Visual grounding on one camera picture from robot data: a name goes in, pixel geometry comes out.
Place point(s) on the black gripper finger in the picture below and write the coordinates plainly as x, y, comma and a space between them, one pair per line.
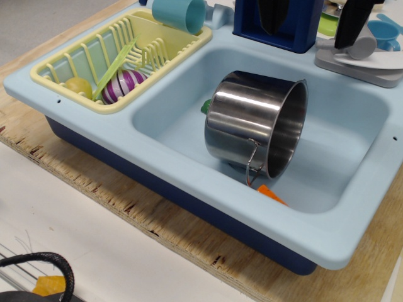
272, 14
353, 17

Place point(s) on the stainless steel pot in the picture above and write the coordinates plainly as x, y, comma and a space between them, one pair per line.
255, 122

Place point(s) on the light blue toy sink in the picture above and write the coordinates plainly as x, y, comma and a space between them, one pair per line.
349, 153

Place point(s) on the green plastic plate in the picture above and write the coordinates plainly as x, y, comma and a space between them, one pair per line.
328, 25

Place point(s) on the dark blue plastic box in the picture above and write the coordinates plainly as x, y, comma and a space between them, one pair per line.
297, 34

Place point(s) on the blue plastic scoop cup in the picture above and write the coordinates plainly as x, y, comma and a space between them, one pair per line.
386, 32

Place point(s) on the grey toy faucet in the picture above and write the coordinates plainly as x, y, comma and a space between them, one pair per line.
363, 47

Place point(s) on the white plastic plate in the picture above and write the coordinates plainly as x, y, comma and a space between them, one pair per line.
385, 60

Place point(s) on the teal plastic cup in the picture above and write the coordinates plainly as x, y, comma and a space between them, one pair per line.
184, 15

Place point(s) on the green toy eggplant stem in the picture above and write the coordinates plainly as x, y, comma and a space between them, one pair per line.
205, 106

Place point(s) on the purple striped toy eggplant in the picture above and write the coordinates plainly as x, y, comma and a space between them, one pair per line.
123, 82

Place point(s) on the green plastic utensil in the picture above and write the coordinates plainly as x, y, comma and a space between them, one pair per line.
115, 65

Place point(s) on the orange toy carrot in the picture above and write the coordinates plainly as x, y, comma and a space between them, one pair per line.
265, 190

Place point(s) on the yellow dish rack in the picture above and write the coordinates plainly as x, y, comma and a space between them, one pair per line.
158, 50

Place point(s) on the yellow toy fruit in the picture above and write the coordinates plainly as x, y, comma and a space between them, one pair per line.
80, 86

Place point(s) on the wooden plywood board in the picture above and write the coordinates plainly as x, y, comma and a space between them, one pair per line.
126, 243

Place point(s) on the yellow tape piece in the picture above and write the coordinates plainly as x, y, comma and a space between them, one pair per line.
49, 285

